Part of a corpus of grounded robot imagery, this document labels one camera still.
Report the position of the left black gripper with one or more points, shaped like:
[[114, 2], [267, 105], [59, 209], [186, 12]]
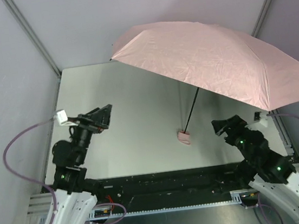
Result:
[[91, 122]]

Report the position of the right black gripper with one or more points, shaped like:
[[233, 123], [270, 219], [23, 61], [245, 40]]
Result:
[[233, 128]]

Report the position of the pink folding umbrella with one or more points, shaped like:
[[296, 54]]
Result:
[[225, 61]]

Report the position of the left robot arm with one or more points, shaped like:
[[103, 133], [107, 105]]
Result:
[[73, 195]]

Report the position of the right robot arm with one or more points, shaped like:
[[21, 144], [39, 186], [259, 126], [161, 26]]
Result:
[[267, 163]]

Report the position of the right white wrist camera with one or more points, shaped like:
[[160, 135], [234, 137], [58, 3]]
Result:
[[260, 121]]

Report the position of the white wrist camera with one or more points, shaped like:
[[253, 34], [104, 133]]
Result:
[[61, 117], [260, 121]]

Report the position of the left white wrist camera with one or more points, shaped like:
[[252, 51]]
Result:
[[61, 117]]

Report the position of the grey cable duct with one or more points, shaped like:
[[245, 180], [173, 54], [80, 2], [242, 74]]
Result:
[[233, 199]]

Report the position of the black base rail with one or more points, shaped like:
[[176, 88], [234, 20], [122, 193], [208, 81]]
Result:
[[181, 188]]

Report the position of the left aluminium corner post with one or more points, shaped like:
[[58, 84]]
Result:
[[28, 30]]

